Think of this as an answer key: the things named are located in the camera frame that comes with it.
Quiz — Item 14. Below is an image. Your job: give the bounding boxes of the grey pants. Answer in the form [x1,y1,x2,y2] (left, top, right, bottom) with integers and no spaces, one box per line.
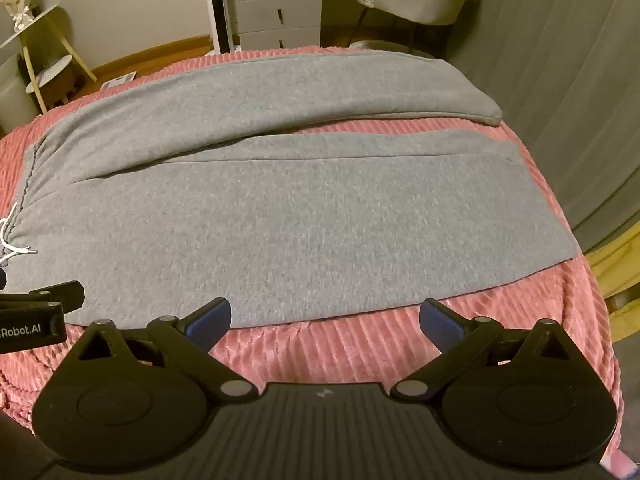
[2,50,575,330]

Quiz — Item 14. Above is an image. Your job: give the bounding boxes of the yellow furniture piece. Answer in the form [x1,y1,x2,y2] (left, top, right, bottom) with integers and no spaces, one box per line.
[584,240,640,326]

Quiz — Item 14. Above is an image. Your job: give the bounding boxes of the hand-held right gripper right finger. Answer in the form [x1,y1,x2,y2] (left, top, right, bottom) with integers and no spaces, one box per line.
[390,298,577,403]

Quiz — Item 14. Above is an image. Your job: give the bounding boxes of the grey drawer cabinet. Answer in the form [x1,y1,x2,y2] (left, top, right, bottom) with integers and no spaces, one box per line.
[233,0,324,52]

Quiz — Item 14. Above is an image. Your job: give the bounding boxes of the tall white floor appliance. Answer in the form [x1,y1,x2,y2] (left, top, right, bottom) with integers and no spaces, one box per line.
[204,0,235,55]

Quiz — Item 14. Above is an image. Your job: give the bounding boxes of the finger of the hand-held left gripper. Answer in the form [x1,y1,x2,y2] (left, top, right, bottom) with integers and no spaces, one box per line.
[0,281,85,315]

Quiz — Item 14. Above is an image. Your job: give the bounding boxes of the pink ribbed blanket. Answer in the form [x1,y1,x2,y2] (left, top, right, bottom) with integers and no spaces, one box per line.
[0,45,626,476]

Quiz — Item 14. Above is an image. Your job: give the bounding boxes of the round tiered side table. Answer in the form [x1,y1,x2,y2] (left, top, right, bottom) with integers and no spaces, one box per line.
[0,2,99,111]

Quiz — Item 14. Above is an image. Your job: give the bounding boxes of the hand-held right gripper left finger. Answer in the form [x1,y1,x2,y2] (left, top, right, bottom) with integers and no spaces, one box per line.
[67,297,254,402]

